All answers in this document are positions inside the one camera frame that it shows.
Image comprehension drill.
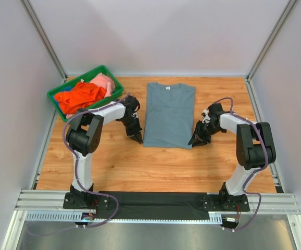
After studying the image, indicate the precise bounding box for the grey-blue t shirt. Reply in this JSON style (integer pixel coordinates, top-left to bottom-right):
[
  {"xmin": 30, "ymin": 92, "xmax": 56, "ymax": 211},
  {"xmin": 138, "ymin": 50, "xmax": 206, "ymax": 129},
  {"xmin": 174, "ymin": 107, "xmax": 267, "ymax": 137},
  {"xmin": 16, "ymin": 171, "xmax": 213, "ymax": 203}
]
[{"xmin": 143, "ymin": 82, "xmax": 196, "ymax": 149}]

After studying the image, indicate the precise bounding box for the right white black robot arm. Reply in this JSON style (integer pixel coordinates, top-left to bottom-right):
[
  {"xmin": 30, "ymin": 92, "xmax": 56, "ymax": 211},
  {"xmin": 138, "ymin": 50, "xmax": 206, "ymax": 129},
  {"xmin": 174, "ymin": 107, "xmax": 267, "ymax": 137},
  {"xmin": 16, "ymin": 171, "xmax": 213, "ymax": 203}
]
[{"xmin": 189, "ymin": 103, "xmax": 276, "ymax": 211}]

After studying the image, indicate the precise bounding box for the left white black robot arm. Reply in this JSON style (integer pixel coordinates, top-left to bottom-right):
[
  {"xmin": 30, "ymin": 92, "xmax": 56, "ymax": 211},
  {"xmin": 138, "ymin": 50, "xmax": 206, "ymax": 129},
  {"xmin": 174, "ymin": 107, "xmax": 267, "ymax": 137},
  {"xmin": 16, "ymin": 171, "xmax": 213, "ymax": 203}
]
[{"xmin": 62, "ymin": 95, "xmax": 143, "ymax": 209}]

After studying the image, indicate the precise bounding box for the pink t shirt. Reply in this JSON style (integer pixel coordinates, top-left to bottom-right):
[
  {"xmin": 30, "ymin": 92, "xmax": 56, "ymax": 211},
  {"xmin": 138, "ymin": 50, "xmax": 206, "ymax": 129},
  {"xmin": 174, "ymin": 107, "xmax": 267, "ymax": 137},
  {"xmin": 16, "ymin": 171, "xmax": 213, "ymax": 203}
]
[{"xmin": 90, "ymin": 73, "xmax": 116, "ymax": 97}]

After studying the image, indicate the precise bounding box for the orange t shirt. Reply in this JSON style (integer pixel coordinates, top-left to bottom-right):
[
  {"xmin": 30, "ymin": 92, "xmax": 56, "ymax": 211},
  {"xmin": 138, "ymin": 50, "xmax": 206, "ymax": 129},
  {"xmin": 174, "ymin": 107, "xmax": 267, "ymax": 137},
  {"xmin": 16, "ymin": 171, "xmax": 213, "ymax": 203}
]
[{"xmin": 55, "ymin": 82, "xmax": 106, "ymax": 115}]

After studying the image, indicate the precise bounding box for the green plastic bin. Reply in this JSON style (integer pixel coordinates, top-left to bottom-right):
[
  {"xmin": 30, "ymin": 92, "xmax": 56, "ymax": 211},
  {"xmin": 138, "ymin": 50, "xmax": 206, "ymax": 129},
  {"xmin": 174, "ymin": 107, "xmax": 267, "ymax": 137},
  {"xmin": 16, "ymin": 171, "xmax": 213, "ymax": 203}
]
[{"xmin": 47, "ymin": 65, "xmax": 124, "ymax": 121}]

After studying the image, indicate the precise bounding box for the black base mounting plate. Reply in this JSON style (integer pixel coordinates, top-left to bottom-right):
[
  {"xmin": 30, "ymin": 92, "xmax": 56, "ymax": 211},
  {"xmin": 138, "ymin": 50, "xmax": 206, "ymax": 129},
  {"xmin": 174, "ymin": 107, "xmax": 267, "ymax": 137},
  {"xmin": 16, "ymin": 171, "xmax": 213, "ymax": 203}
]
[{"xmin": 62, "ymin": 191, "xmax": 250, "ymax": 220}]

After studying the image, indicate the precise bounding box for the grey slotted cable duct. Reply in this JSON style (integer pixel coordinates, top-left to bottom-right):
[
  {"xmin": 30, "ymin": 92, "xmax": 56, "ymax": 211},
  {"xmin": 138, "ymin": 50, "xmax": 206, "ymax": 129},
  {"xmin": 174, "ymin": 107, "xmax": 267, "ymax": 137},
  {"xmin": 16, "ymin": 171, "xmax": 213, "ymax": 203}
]
[{"xmin": 25, "ymin": 211, "xmax": 224, "ymax": 224}]

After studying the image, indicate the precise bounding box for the right aluminium corner post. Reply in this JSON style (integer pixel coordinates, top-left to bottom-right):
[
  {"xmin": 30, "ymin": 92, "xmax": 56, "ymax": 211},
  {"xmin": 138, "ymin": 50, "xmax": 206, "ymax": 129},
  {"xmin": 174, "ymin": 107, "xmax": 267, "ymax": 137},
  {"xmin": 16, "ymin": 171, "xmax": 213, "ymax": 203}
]
[{"xmin": 245, "ymin": 0, "xmax": 298, "ymax": 82}]

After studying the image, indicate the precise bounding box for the aluminium corner post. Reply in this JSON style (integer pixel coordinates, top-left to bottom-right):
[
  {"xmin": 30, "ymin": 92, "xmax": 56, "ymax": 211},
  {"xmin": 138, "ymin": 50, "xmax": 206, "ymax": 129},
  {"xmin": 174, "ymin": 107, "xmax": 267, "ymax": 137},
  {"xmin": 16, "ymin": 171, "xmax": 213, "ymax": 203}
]
[
  {"xmin": 20, "ymin": 0, "xmax": 68, "ymax": 81},
  {"xmin": 245, "ymin": 0, "xmax": 298, "ymax": 82}
]

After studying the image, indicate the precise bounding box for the left aluminium corner post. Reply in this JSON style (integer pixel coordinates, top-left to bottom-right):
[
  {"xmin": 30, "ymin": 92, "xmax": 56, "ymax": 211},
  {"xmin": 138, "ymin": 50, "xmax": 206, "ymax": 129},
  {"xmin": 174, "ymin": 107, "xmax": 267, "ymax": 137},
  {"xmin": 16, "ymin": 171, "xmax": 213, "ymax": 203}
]
[{"xmin": 20, "ymin": 0, "xmax": 68, "ymax": 81}]

